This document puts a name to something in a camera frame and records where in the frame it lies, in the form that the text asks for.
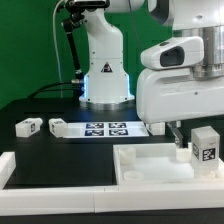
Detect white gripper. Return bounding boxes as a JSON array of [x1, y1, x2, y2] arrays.
[[136, 36, 224, 148]]

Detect white square tabletop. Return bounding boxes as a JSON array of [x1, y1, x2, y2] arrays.
[[113, 143, 224, 185]]

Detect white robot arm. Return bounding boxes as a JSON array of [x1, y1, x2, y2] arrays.
[[81, 0, 224, 125]]

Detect white tag sheet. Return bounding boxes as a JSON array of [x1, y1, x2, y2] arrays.
[[65, 121, 148, 138]]

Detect white U-shaped fence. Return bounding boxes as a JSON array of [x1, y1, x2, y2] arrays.
[[0, 152, 224, 216]]

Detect black cable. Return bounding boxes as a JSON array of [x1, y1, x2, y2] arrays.
[[27, 81, 83, 99]]

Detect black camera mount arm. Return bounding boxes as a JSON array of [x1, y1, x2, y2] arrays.
[[62, 0, 110, 85]]

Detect white cable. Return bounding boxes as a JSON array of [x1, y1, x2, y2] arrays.
[[52, 0, 66, 98]]

